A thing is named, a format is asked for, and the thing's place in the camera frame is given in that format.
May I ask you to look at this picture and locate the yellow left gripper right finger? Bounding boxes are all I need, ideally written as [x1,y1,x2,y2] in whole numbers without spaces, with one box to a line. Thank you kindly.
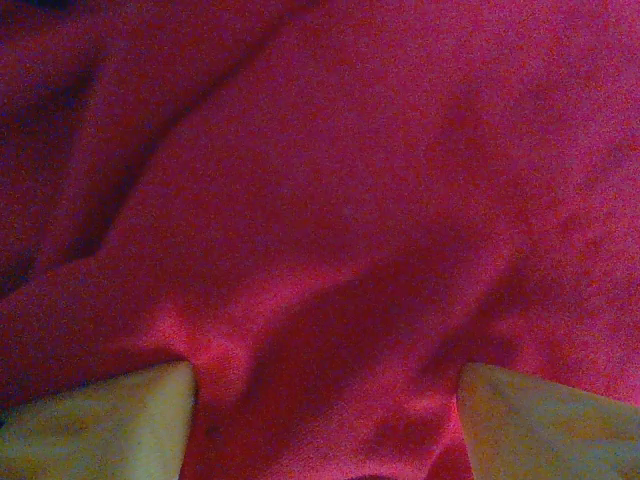
[457,362,640,480]

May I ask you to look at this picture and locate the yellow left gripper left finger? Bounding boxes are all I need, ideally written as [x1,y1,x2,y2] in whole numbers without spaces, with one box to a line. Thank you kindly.
[0,360,195,480]

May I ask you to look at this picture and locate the red t-shirt with bear print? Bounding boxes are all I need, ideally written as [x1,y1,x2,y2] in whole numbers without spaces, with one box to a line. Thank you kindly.
[0,0,640,480]

